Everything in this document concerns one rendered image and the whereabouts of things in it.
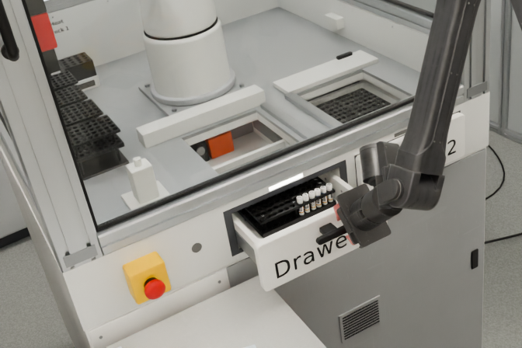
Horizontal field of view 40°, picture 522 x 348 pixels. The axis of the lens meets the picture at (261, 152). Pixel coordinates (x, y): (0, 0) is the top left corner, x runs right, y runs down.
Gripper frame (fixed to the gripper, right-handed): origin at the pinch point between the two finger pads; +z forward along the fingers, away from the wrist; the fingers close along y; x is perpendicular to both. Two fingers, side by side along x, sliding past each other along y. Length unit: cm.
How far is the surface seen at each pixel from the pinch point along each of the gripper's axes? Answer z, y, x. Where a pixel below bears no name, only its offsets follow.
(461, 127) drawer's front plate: 10.9, 9.6, -42.0
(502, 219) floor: 111, -17, -112
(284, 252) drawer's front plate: 3.1, 0.7, 12.2
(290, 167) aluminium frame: 8.1, 16.0, 1.4
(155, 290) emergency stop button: 8.8, 4.7, 36.0
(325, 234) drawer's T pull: -0.6, 0.1, 4.7
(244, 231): 10.1, 8.0, 15.5
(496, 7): 106, 62, -157
